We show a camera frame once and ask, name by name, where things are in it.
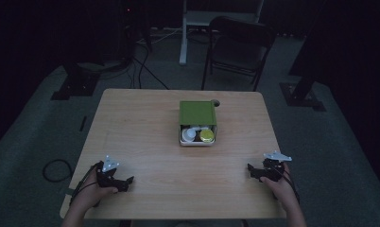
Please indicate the yellow lid jar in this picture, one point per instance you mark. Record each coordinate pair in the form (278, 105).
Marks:
(207, 135)

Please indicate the person's left hand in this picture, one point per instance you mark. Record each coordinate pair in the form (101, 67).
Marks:
(90, 192)

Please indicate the green drawer case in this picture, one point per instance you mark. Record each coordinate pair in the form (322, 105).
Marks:
(197, 113)

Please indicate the person's right hand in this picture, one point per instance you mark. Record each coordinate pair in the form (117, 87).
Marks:
(279, 189)

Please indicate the black stand with base plate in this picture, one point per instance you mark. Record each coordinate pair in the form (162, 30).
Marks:
(301, 94)
(76, 83)

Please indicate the black marker pen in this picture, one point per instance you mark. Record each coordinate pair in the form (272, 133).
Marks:
(82, 123)

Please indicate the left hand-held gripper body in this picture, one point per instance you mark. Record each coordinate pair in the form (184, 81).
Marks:
(107, 179)

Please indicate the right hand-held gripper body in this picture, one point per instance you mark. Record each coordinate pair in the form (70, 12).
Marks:
(273, 170)

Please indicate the white cup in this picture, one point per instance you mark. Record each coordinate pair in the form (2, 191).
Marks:
(188, 135)

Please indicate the black folding chair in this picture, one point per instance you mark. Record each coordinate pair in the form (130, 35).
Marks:
(241, 47)

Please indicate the white drawer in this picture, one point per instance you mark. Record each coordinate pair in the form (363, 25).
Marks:
(197, 143)

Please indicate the dark equipment tower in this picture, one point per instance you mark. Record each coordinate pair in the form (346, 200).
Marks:
(131, 28)

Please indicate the small white bottle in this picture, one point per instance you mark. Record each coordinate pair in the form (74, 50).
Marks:
(200, 127)

